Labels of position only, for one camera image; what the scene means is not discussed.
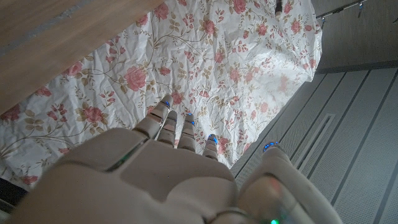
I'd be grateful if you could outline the floral backdrop cloth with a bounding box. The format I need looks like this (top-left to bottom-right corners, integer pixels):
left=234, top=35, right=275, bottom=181
left=0, top=0, right=324, bottom=191

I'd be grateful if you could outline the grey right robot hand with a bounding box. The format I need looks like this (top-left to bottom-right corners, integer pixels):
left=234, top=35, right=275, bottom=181
left=6, top=94, right=343, bottom=224

